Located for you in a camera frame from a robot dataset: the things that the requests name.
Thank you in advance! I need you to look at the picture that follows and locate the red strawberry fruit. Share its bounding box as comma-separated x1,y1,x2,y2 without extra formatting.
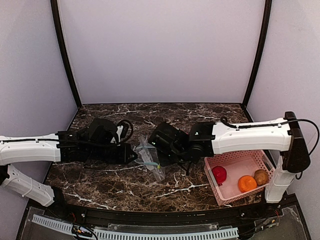
211,165,227,186

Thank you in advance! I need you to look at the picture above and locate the orange tangerine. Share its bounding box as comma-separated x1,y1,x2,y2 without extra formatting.
238,175,258,193

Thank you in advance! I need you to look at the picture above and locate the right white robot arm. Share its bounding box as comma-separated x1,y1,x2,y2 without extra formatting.
147,111,315,204

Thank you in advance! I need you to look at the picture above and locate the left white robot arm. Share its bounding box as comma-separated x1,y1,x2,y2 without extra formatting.
0,118,138,208

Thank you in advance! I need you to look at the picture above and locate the pink plastic basket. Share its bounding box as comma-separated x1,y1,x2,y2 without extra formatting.
204,150,276,206

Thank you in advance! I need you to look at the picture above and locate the brown kiwi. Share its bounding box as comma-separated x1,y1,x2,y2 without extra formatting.
253,169,269,186

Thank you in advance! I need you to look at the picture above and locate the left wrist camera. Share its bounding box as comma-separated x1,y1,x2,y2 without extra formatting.
116,119,134,143

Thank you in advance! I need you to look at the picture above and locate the black front table rail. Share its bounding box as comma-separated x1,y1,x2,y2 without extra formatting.
65,203,283,226

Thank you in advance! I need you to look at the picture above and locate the white slotted cable duct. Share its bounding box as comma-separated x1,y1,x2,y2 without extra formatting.
31,214,239,240

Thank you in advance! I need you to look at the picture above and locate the left black frame post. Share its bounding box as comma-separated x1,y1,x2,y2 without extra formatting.
50,0,83,109

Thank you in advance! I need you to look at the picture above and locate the black frame post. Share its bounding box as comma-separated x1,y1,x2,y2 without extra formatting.
50,0,83,109
242,0,273,109

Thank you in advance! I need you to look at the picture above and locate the right black frame post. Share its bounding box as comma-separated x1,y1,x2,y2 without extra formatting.
242,0,273,109

